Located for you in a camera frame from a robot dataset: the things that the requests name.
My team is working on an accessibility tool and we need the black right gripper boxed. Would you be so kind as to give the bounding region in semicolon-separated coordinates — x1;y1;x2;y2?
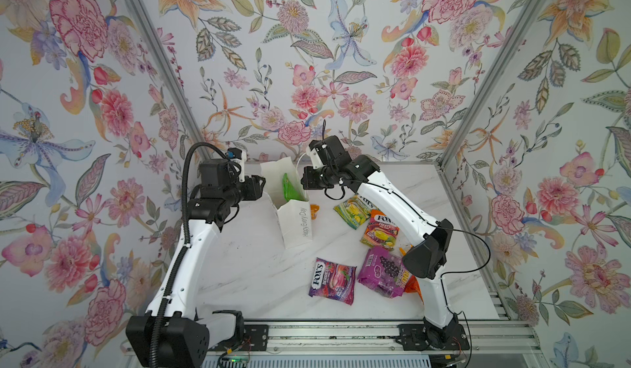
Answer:
300;169;341;192

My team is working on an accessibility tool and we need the green Lay's chips bag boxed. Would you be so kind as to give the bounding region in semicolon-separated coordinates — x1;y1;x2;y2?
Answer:
282;173;305;201

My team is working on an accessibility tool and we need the white paper gift bag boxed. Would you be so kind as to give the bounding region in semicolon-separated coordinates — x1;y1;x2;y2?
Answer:
261;158;313;249

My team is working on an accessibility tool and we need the orange Fox's fruits candy bag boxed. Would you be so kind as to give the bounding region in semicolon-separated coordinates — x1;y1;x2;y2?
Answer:
360;210;399;251

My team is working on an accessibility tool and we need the purple Fox's berries candy bag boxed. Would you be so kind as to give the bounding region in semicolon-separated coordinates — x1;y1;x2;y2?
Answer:
308;258;357;306

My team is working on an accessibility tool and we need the magenta purple snack bag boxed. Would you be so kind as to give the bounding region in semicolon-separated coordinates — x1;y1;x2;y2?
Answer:
357;246;411;298

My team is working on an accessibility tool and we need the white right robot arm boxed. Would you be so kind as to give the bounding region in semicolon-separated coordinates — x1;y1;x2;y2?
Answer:
301;136;458;330

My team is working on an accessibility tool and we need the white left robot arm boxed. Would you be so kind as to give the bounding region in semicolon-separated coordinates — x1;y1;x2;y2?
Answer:
126;149;266;367

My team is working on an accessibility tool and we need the green Fox's spring tea bag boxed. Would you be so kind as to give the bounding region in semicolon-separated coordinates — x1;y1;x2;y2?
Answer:
334;195;377;229

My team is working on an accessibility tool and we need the small orange candy wrapper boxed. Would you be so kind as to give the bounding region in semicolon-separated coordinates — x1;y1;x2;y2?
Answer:
310;204;320;219

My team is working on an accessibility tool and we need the yellow orange biscuit packet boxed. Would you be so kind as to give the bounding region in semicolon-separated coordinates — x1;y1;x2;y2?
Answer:
399;245;412;257

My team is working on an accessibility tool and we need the red orange snack packet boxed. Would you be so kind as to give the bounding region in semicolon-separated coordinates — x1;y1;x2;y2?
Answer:
404;275;423;300

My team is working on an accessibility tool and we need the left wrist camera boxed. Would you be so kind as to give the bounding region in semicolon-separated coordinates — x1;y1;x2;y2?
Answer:
227;148;246;168

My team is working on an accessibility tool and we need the black corrugated cable conduit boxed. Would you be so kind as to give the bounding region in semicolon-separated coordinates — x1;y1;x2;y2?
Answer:
147;142;228;368

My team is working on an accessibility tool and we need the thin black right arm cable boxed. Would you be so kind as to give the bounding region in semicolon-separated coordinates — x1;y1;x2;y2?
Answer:
319;118;492;368

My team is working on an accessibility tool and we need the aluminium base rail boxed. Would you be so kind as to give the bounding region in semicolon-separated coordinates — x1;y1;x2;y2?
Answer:
122;318;541;359

